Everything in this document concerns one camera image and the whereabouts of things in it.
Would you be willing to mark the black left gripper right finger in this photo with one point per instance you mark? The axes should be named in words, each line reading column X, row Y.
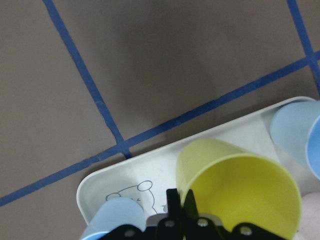
column 190, row 207

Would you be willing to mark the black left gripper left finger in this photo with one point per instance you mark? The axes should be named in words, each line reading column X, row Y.
column 174, row 208

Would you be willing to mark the yellow plastic cup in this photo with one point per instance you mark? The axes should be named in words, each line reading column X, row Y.
column 239, row 186

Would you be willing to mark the light blue cup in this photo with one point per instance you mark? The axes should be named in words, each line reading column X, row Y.
column 112, row 214

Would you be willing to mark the blue cup on tray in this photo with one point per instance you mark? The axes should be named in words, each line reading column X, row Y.
column 295, row 129

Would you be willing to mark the white plastic tray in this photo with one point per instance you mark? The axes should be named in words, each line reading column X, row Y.
column 145, row 178

